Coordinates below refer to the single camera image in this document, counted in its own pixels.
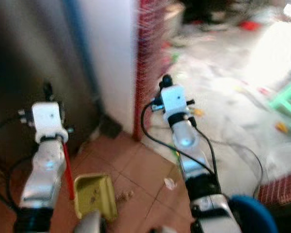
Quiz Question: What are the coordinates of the yellow dustpan with red handle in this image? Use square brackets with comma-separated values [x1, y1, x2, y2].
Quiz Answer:
[62, 141, 118, 220]

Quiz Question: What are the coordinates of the grey robot left leg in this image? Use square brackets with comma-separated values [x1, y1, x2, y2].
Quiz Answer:
[78, 211, 104, 233]

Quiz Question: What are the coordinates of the dark square floor block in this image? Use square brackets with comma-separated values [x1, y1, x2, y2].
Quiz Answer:
[99, 115, 123, 139]

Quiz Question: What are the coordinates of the white crumpled paper scrap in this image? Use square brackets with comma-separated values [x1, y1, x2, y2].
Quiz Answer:
[163, 177, 178, 190]

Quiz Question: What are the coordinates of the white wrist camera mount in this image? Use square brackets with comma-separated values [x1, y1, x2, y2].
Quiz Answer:
[31, 101, 69, 144]
[161, 85, 189, 120]

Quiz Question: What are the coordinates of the dark furniture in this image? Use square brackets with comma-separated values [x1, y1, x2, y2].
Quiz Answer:
[181, 0, 220, 25]

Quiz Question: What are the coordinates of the small orange toy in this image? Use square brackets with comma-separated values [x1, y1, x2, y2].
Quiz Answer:
[275, 121, 290, 134]

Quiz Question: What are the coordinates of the green plastic stool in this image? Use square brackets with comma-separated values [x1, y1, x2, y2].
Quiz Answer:
[268, 73, 291, 120]

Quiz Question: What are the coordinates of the blue plastic bucket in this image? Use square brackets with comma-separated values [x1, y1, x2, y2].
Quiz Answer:
[229, 194, 280, 233]

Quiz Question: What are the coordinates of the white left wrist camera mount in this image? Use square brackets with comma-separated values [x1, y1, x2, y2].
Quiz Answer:
[31, 101, 69, 144]

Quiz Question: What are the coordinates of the white plastic basin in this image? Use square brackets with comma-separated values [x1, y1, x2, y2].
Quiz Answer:
[213, 140, 265, 187]

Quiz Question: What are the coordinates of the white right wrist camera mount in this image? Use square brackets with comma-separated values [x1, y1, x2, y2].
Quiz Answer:
[161, 85, 189, 120]

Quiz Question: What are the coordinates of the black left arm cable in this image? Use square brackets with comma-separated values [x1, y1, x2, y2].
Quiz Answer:
[0, 116, 37, 215]

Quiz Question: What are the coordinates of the red plastic basin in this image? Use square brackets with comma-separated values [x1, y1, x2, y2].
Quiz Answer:
[238, 20, 260, 31]

